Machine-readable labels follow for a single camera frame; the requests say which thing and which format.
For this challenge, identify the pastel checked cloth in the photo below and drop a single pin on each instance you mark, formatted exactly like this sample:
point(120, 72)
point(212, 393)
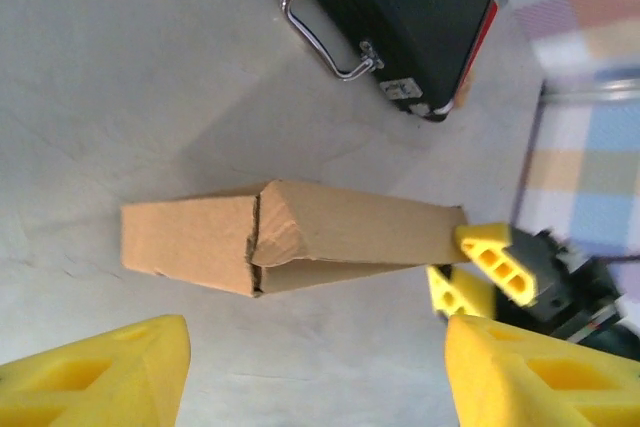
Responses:
point(590, 172)

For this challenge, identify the silver metal bar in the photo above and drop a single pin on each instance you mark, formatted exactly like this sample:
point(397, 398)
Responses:
point(595, 89)

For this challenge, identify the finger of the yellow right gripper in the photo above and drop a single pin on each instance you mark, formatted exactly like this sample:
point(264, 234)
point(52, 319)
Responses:
point(465, 292)
point(495, 262)

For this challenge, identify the brown cardboard box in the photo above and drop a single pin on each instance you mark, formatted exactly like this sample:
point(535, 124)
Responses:
point(200, 242)

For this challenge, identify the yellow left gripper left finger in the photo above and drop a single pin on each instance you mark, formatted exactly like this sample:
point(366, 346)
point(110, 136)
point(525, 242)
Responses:
point(100, 372)

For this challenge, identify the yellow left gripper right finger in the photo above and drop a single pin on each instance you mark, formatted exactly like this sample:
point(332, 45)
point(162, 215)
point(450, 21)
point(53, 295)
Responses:
point(525, 377)

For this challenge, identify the black case with chrome trim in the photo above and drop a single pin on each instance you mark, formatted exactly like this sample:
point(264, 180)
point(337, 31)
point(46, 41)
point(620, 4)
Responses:
point(415, 12)

